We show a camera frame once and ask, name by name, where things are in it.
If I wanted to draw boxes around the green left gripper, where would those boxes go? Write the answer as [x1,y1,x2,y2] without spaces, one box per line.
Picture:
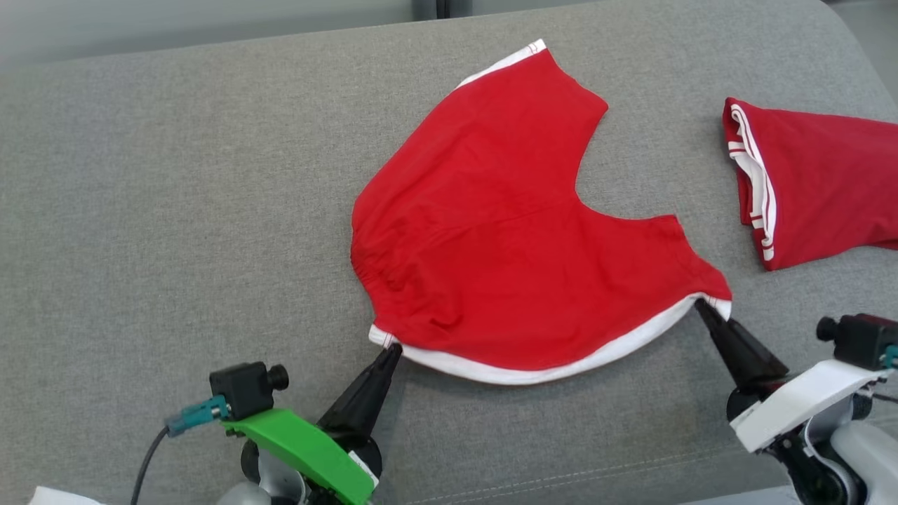
[223,344,404,505]

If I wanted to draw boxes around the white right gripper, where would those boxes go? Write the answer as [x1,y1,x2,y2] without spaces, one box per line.
[695,300,888,453]

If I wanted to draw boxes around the grey fabric sofa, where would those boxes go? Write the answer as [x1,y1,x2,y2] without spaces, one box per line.
[0,0,898,505]

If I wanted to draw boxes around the red Bulls jersey shirt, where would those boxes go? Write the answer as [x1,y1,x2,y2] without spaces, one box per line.
[723,97,898,271]

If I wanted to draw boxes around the red shorts with white stripe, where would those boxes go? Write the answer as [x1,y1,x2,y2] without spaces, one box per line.
[351,39,732,386]

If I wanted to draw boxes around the teal camera connector cable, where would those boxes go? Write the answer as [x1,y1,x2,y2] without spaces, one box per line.
[130,395,232,505]
[870,344,898,404]

